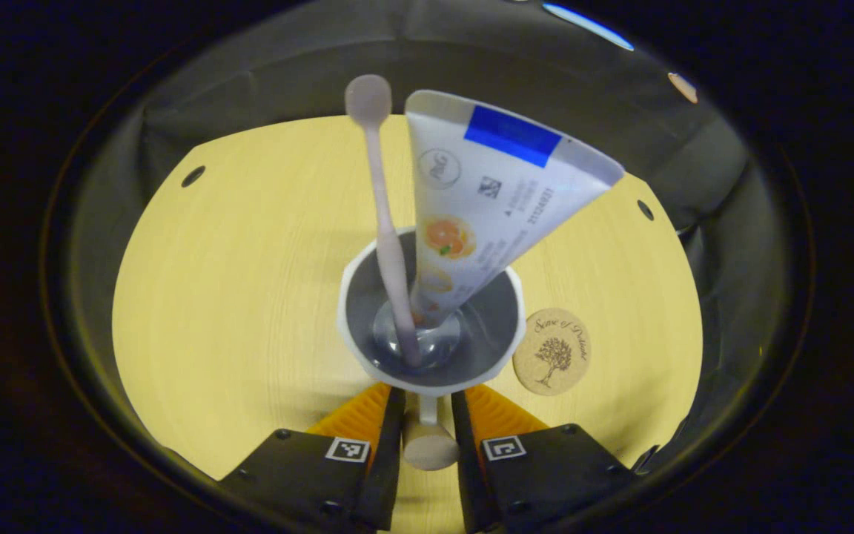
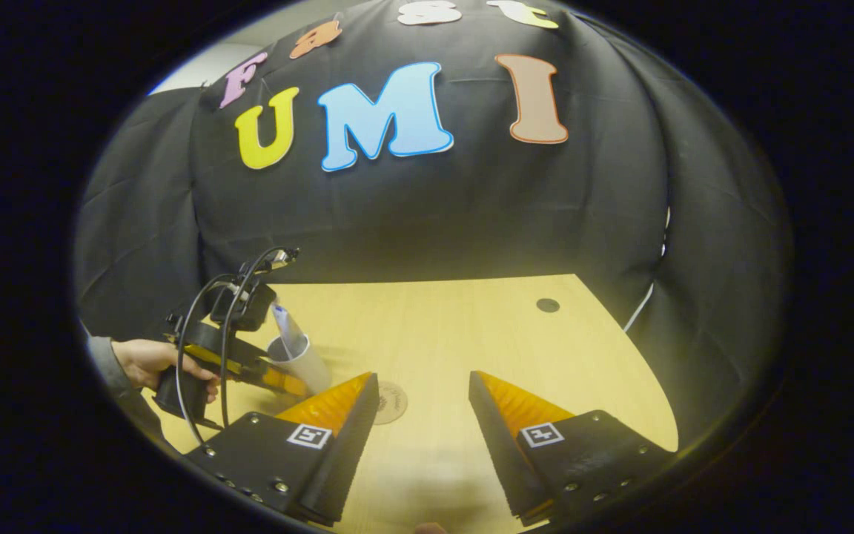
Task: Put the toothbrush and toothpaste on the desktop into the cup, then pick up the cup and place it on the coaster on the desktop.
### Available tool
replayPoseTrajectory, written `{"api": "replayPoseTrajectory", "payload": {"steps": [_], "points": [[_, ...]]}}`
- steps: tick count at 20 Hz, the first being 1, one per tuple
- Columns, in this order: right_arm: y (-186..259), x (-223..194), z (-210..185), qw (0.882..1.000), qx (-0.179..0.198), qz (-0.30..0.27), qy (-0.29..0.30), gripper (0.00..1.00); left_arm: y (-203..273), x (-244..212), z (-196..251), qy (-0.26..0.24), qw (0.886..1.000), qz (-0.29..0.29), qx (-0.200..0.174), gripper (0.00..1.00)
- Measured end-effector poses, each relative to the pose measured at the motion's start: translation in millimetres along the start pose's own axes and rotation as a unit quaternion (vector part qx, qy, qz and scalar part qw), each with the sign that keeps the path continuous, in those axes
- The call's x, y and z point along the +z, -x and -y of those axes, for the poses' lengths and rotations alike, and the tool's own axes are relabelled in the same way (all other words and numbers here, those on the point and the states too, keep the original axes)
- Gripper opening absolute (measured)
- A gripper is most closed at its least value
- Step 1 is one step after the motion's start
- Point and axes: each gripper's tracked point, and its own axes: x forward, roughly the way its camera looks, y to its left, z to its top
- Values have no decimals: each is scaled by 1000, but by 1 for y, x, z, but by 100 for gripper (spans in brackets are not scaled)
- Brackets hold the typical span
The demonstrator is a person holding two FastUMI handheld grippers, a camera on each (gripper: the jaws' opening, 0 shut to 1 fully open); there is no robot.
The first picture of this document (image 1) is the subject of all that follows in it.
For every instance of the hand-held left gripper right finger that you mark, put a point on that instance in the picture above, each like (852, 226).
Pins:
(468, 467)

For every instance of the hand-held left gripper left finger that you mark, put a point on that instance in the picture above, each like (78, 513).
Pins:
(390, 460)

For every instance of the white cup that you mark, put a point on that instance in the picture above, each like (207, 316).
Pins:
(486, 326)

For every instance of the round cork coaster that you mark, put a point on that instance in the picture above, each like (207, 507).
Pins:
(553, 352)

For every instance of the pale pink toothbrush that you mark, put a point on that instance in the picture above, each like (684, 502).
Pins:
(390, 252)

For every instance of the white toothpaste tube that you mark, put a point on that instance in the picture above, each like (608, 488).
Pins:
(501, 208)

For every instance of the wooden desktop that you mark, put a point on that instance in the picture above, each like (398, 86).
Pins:
(234, 297)

